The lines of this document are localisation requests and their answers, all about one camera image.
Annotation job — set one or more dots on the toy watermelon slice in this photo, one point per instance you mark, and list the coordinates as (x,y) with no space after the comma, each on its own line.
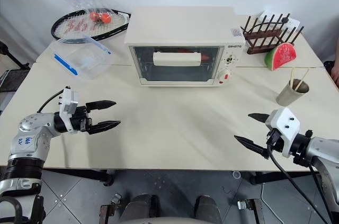
(282,57)

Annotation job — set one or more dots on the wooden chopstick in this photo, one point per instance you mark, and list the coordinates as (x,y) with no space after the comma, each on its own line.
(292,77)
(303,78)

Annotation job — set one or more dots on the clear plastic bag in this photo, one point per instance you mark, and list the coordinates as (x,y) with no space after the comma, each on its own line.
(79,4)

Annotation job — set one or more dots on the brown caster frame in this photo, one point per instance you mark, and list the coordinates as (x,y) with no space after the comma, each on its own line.
(110,208)
(251,208)

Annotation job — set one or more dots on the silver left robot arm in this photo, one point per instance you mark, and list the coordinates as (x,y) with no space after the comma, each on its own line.
(29,139)

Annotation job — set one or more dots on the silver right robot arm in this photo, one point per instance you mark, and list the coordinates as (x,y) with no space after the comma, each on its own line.
(323,147)

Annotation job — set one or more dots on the metal cup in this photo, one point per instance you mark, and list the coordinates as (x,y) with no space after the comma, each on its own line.
(290,95)

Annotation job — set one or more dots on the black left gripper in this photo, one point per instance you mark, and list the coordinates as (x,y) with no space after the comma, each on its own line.
(82,120)

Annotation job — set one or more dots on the black tripod stand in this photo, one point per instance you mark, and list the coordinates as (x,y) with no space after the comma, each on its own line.
(12,57)

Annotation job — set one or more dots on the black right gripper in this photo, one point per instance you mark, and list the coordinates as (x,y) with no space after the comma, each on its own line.
(274,142)

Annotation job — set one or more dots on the white power strip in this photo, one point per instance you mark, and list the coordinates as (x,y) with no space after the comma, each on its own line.
(292,22)

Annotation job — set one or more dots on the clear container blue clips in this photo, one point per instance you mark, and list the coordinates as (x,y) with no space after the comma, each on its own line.
(84,62)

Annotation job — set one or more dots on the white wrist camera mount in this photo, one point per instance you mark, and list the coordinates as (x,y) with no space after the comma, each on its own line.
(284,123)
(68,102)

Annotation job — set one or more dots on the dark rounded shape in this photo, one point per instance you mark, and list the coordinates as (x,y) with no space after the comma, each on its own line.
(139,208)
(208,208)

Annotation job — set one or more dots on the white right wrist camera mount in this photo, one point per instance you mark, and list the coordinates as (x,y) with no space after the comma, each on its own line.
(284,123)

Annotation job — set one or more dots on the black table leg foot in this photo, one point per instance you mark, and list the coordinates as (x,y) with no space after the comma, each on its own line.
(87,175)
(278,177)

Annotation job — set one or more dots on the orange ball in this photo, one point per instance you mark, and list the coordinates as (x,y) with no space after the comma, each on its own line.
(106,18)
(94,16)

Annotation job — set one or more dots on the small white cap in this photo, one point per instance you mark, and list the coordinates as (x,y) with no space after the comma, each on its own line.
(236,175)

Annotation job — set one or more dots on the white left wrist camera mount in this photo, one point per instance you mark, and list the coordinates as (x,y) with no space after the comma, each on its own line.
(68,102)

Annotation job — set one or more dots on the brown wooden dish rack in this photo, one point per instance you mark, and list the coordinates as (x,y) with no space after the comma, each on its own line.
(262,41)

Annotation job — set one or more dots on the cream toaster oven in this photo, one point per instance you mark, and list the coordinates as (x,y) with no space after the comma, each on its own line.
(182,28)

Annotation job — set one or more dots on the person's bare limb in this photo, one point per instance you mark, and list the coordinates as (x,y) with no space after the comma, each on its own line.
(336,70)

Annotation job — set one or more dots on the black tennis racket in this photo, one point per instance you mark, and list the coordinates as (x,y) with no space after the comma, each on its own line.
(66,26)

